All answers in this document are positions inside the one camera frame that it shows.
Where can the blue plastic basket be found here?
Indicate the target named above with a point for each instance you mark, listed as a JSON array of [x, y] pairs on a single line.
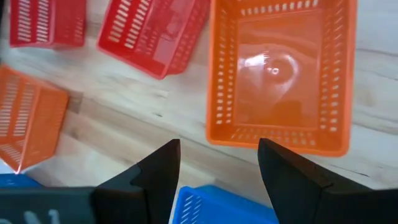
[[15, 181], [217, 207]]

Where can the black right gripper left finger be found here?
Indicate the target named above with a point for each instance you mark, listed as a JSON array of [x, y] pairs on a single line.
[[149, 193]]

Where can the orange plastic basket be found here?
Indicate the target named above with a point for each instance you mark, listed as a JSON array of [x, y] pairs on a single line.
[[280, 77], [28, 121]]

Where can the red plastic basket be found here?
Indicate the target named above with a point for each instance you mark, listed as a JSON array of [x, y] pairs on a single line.
[[155, 34], [46, 21]]

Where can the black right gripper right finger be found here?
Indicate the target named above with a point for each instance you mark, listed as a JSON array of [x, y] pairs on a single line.
[[298, 193]]

